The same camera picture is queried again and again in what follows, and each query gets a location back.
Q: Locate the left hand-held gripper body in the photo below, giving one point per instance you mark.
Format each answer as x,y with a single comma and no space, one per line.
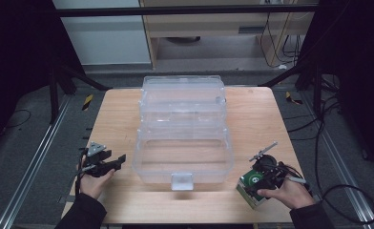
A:
96,160

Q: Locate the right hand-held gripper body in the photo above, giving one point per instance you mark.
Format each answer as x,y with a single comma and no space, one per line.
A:
267,168

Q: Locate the green and white carton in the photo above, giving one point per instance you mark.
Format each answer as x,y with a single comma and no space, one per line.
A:
245,186

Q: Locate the clear plastic storage box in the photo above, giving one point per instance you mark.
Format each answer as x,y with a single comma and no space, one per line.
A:
183,136

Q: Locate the person's left hand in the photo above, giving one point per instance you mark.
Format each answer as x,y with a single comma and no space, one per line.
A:
94,186

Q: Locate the person's right hand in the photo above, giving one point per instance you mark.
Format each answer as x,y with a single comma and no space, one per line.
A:
290,194

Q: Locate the grey tape piece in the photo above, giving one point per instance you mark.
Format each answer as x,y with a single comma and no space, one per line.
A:
316,197

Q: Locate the yellow and black tape strip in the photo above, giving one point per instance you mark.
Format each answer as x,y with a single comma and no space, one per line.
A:
292,99
87,102

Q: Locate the black metal stand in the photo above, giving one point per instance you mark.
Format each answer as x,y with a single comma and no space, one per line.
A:
317,92
54,95

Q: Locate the white plug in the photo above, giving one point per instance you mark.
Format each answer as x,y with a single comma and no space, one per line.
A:
282,66

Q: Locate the white cabinet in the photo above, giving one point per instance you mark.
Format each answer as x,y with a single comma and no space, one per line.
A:
105,38

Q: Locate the black curtain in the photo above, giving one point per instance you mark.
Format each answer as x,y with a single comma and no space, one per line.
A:
360,63
16,63

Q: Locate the light wooden desk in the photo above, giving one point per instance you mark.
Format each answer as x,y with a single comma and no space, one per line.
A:
207,22

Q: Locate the aluminium floor rail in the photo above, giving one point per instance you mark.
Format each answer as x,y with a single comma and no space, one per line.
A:
32,162
344,168

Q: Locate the black horizontal frame bar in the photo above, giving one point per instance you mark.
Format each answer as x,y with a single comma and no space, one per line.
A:
175,10

